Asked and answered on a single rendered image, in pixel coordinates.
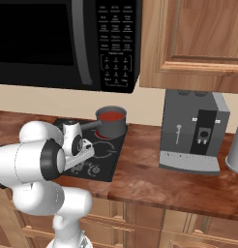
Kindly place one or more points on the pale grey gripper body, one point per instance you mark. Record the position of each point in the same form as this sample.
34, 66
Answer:
77, 158

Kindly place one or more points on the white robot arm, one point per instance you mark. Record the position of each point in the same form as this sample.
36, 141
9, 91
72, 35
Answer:
30, 161

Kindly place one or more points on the red marinara sauce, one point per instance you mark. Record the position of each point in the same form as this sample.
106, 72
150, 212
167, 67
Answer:
111, 116

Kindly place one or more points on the black hob knob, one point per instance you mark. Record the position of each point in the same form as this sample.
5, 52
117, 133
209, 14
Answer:
95, 169
80, 168

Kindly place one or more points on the black hob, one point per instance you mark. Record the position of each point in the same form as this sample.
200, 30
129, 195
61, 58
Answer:
108, 155

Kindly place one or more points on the grey saucepan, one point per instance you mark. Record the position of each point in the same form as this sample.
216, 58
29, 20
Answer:
113, 129

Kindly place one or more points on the wooden drawer front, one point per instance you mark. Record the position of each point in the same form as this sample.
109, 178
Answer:
108, 231
201, 240

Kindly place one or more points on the wooden base cupboard door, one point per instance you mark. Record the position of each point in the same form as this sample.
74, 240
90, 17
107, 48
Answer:
14, 229

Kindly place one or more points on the grey coffee machine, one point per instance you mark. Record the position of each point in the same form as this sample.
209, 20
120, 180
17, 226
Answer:
185, 135

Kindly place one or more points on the black microwave oven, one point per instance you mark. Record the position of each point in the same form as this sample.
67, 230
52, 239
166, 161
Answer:
43, 38

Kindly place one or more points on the grey cone-shaped container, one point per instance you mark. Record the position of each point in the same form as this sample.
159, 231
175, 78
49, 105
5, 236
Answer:
236, 151

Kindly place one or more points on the wooden wall cupboard door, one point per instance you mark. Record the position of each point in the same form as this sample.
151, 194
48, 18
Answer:
201, 35

